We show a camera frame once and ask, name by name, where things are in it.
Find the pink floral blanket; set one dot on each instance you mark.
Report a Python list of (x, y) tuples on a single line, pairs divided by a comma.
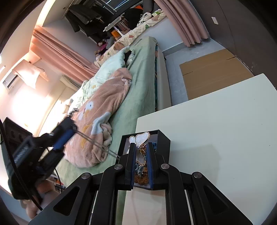
[(103, 97)]

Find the white folding lap desk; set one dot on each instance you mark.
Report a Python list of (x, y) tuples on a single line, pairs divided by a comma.
[(112, 24)]

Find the white wall switch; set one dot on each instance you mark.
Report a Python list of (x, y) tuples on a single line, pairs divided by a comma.
[(214, 20)]

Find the hanging white cloth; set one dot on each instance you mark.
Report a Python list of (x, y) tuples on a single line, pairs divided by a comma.
[(26, 71)]

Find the white spotted plush toy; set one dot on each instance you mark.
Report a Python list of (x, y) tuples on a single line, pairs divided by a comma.
[(145, 17)]

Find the pink curtain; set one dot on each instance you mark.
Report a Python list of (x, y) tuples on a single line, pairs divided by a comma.
[(60, 49), (186, 21)]

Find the person's left hand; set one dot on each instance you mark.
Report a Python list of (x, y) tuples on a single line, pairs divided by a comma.
[(46, 188)]

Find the dark wardrobe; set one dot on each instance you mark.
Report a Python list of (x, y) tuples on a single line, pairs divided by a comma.
[(248, 32)]

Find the grey pillow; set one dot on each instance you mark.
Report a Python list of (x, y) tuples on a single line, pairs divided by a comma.
[(149, 5)]

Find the window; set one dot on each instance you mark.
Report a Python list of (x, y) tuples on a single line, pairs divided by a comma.
[(125, 5)]

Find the black jewelry box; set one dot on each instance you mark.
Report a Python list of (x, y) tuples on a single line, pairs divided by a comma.
[(165, 149)]

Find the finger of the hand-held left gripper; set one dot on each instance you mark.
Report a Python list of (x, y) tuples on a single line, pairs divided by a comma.
[(63, 138), (65, 124)]

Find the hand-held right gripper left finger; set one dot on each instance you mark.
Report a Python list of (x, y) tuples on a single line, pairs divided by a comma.
[(129, 168)]

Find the light green quilt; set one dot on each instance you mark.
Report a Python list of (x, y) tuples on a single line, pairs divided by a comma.
[(108, 65)]

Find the black cushion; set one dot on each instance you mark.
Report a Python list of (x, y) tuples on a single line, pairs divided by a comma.
[(133, 17)]

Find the bed with green sheet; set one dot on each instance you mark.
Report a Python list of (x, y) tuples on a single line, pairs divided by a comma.
[(140, 82)]

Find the orange box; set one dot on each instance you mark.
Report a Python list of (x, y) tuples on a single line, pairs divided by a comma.
[(115, 33)]

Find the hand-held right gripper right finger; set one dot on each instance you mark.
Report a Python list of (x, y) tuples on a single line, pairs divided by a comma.
[(154, 171)]

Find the cream patterned blanket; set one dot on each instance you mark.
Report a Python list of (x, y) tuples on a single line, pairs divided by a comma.
[(129, 36)]

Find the brown cardboard sheet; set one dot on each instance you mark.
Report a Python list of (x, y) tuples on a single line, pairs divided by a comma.
[(212, 73)]

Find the pile of plush toys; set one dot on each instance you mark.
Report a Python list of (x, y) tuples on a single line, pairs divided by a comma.
[(103, 45)]

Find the hanging dark clothes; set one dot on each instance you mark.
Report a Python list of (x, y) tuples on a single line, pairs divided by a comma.
[(86, 19)]

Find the white headboard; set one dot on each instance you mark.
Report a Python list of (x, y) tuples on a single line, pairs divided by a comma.
[(70, 81)]

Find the white air conditioner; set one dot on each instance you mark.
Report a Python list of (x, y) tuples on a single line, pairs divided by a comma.
[(9, 81)]

